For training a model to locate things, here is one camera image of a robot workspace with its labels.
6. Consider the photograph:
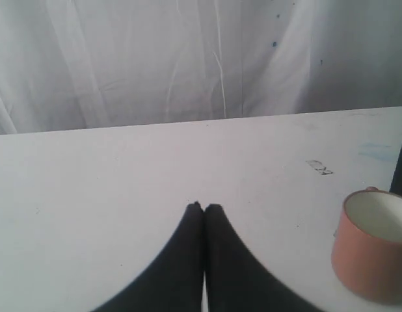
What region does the clear tape patch on table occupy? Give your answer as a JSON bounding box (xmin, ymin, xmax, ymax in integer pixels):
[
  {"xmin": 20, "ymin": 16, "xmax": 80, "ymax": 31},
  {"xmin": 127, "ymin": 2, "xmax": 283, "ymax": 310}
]
[{"xmin": 306, "ymin": 160, "xmax": 334, "ymax": 176}]

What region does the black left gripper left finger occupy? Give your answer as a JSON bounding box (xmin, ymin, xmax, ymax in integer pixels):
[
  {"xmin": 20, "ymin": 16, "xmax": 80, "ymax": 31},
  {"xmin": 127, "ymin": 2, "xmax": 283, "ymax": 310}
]
[{"xmin": 96, "ymin": 201, "xmax": 205, "ymax": 311}]

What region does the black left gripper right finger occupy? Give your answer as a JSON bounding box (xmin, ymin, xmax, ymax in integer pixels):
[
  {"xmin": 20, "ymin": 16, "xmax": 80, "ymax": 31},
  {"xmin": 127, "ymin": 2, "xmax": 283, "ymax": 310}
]
[{"xmin": 204, "ymin": 204, "xmax": 319, "ymax": 311}]

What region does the white backdrop curtain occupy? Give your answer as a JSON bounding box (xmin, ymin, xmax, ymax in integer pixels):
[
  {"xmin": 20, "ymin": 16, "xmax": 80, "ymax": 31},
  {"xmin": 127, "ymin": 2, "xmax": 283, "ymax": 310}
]
[{"xmin": 0, "ymin": 1, "xmax": 402, "ymax": 135}]

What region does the pink ceramic mug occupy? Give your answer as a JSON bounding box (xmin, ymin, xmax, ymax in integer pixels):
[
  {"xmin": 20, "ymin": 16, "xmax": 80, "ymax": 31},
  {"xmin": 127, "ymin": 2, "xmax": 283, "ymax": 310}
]
[{"xmin": 331, "ymin": 188, "xmax": 402, "ymax": 304}]

